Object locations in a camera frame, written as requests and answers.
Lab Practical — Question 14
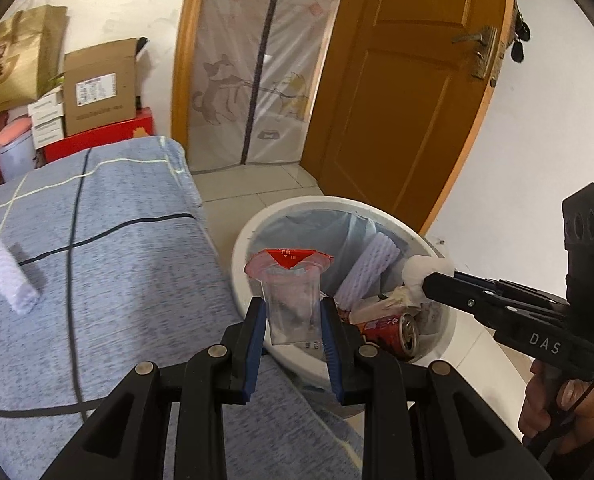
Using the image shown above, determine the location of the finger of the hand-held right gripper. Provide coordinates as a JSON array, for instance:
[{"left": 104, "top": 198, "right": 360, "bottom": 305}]
[
  {"left": 454, "top": 270, "right": 570, "bottom": 311},
  {"left": 422, "top": 271, "right": 532, "bottom": 332}
]

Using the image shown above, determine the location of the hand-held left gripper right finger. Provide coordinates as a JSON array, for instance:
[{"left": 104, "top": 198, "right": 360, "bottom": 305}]
[{"left": 319, "top": 297, "right": 528, "bottom": 480}]

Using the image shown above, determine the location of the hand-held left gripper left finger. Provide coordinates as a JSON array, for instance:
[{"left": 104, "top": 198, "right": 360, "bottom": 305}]
[{"left": 39, "top": 297, "right": 268, "bottom": 480}]

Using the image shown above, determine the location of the white tissue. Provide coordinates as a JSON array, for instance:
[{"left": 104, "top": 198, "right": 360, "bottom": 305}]
[{"left": 402, "top": 255, "right": 452, "bottom": 306}]

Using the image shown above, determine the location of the red drink can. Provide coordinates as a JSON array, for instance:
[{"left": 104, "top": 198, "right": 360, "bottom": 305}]
[{"left": 362, "top": 312, "right": 420, "bottom": 360}]

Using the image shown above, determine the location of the clear plastic cup red lid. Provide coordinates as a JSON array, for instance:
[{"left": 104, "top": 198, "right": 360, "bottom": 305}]
[{"left": 243, "top": 248, "right": 335, "bottom": 347}]

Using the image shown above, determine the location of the white trash bin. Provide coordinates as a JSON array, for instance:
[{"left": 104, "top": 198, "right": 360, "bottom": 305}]
[{"left": 231, "top": 195, "right": 458, "bottom": 392}]

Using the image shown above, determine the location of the long white foam net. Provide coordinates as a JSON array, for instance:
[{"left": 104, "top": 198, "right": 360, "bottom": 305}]
[{"left": 336, "top": 232, "right": 402, "bottom": 311}]

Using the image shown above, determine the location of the person's right hand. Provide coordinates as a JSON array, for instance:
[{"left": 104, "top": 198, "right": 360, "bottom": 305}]
[{"left": 519, "top": 360, "right": 594, "bottom": 456}]

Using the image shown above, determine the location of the clear bin liner bag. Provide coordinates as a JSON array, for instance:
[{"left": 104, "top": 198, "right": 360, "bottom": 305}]
[{"left": 254, "top": 207, "right": 452, "bottom": 356}]

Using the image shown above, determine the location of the blue checked bed sheet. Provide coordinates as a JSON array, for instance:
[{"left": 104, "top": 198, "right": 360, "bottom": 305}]
[{"left": 0, "top": 135, "right": 365, "bottom": 480}]

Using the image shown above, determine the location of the wooden room door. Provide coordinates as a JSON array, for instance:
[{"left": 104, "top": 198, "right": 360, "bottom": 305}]
[{"left": 299, "top": 0, "right": 515, "bottom": 233}]

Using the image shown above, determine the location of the bunch of keys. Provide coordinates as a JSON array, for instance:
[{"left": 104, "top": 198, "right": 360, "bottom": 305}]
[{"left": 509, "top": 0, "right": 532, "bottom": 65}]

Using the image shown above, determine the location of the short white foam net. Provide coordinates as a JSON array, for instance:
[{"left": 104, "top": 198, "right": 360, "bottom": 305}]
[{"left": 0, "top": 240, "right": 42, "bottom": 316}]

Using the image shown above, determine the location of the flat red box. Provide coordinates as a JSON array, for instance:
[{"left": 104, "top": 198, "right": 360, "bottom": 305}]
[{"left": 42, "top": 106, "right": 158, "bottom": 163}]

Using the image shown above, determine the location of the brown cardboard box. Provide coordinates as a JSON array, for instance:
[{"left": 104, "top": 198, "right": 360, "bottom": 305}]
[{"left": 63, "top": 37, "right": 148, "bottom": 137}]

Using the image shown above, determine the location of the mesh door curtain cat print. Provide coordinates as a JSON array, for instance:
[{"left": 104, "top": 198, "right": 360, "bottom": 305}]
[{"left": 187, "top": 0, "right": 350, "bottom": 173}]

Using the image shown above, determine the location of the white container pink lid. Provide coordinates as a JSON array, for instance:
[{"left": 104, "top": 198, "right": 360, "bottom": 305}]
[{"left": 0, "top": 135, "right": 35, "bottom": 181}]

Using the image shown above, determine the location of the pink bucket lid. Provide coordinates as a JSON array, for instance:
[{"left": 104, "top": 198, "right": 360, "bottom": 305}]
[{"left": 0, "top": 117, "right": 32, "bottom": 146}]

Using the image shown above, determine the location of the gold paper bag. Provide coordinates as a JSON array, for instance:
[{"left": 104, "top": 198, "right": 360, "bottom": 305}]
[{"left": 0, "top": 0, "right": 70, "bottom": 121}]

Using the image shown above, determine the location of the brass door handle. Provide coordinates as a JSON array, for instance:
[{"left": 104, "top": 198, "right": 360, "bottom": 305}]
[{"left": 452, "top": 25, "right": 498, "bottom": 80}]

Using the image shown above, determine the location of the wooden door frame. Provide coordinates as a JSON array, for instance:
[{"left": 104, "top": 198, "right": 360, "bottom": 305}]
[{"left": 171, "top": 0, "right": 215, "bottom": 171}]

